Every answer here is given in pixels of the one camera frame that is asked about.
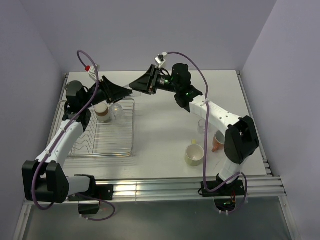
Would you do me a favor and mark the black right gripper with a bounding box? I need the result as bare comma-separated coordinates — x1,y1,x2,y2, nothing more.
129,64,180,96

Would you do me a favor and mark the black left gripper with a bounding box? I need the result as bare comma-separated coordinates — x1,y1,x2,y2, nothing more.
81,76,132,109

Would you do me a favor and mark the large clear glass tumbler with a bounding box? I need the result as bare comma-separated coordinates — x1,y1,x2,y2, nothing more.
109,103,126,125

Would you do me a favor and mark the brown and white paper cup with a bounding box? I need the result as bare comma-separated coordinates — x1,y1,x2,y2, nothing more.
93,102,111,123

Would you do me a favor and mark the small clear glass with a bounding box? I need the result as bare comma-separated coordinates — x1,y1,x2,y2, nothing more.
132,91,142,98
197,118,212,135

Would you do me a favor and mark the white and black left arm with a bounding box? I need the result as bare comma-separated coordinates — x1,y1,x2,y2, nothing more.
22,76,133,204

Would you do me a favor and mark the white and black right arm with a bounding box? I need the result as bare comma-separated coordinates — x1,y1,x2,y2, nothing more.
129,63,260,195

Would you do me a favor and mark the yellow-green ceramic mug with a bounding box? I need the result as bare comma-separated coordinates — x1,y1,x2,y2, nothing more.
184,139,205,167

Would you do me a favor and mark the orange ceramic mug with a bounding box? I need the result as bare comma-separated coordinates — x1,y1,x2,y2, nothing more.
212,130,225,152

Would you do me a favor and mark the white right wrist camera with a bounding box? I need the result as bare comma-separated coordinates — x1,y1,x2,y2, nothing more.
154,52,168,69

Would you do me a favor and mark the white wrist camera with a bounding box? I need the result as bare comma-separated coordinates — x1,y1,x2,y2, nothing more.
154,52,168,69
85,64,100,82

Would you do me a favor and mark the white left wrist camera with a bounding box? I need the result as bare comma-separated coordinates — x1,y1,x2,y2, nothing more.
85,64,100,82

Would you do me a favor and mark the metal wire dish rack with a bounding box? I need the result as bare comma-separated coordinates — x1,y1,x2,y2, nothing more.
67,98,135,159

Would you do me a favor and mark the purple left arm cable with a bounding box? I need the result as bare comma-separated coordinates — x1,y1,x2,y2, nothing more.
31,50,116,221

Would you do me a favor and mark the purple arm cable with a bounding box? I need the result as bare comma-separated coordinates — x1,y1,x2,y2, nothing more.
31,50,116,221
166,51,249,213

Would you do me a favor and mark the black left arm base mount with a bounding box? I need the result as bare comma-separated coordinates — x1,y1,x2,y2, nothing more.
67,184,116,218

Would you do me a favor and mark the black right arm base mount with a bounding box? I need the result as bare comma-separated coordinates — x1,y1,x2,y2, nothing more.
198,178,246,210

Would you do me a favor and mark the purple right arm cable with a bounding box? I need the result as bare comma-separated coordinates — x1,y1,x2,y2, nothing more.
166,51,249,213

